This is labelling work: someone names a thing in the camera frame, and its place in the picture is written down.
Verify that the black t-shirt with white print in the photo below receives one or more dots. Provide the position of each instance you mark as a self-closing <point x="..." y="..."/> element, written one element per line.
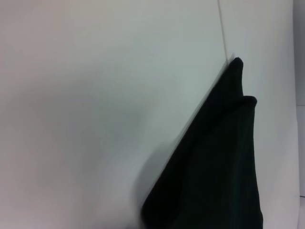
<point x="214" y="167"/>

